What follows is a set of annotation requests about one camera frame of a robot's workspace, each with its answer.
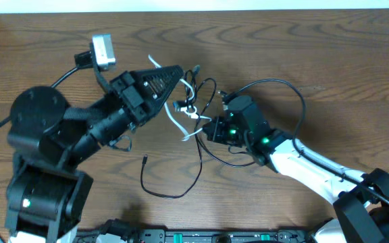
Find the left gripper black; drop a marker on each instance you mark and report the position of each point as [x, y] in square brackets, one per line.
[130, 87]

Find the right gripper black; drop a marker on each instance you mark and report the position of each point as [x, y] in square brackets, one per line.
[216, 135]

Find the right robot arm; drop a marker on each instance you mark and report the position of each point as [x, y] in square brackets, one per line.
[360, 200]

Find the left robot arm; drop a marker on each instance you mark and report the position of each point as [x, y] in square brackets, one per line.
[47, 193]

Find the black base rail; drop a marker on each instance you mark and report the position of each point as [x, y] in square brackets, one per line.
[115, 230]

